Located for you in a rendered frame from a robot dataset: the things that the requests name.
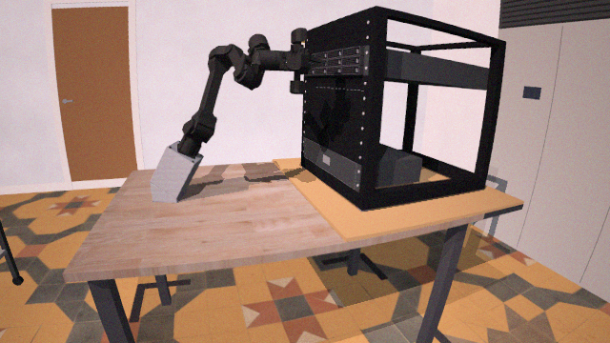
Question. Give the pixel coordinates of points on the tan flat board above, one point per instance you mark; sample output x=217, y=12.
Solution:
x=352, y=224

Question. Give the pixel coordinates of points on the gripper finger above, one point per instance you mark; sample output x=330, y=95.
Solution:
x=316, y=60
x=314, y=66

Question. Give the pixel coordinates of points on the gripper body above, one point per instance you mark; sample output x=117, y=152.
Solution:
x=297, y=36

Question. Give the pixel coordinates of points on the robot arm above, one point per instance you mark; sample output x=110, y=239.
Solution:
x=246, y=73

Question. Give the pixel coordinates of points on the black metal rack frame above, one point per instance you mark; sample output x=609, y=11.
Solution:
x=340, y=140

